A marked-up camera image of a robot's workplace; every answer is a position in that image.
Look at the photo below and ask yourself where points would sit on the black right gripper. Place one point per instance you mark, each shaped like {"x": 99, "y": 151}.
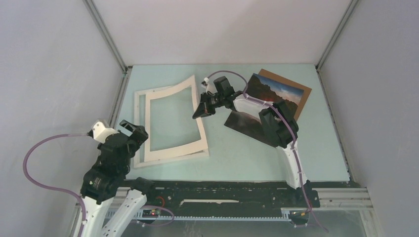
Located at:
{"x": 204, "y": 109}

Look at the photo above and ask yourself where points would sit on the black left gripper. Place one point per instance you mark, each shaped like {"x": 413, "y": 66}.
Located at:
{"x": 139, "y": 134}

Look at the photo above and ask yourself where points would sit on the white photo mat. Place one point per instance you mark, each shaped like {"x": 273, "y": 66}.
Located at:
{"x": 190, "y": 150}

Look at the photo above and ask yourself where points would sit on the sunset landscape photo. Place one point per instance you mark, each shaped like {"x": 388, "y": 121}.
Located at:
{"x": 278, "y": 91}

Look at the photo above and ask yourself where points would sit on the brown backing board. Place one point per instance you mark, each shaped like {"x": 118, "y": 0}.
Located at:
{"x": 305, "y": 90}

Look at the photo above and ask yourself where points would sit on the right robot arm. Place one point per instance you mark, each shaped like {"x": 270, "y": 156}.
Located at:
{"x": 296, "y": 178}

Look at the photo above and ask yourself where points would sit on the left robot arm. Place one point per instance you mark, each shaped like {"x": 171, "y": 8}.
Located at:
{"x": 101, "y": 182}

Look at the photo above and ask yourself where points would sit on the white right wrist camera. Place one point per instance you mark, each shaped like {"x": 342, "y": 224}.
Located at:
{"x": 205, "y": 82}

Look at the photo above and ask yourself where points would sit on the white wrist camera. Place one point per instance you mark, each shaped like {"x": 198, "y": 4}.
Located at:
{"x": 205, "y": 82}
{"x": 101, "y": 130}

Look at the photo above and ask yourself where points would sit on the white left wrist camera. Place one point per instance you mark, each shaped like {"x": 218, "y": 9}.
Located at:
{"x": 101, "y": 130}

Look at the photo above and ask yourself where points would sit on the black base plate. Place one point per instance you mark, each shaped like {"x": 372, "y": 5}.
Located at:
{"x": 215, "y": 199}

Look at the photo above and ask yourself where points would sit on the aluminium corner rail left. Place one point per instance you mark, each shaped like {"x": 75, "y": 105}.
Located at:
{"x": 103, "y": 30}

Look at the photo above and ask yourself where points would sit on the aluminium corner rail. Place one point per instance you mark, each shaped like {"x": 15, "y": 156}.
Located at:
{"x": 338, "y": 31}
{"x": 103, "y": 30}

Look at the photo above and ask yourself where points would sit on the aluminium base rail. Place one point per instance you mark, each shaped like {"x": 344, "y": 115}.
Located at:
{"x": 333, "y": 196}

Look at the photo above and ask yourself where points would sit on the aluminium corner rail right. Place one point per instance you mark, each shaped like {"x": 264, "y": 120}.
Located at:
{"x": 338, "y": 31}

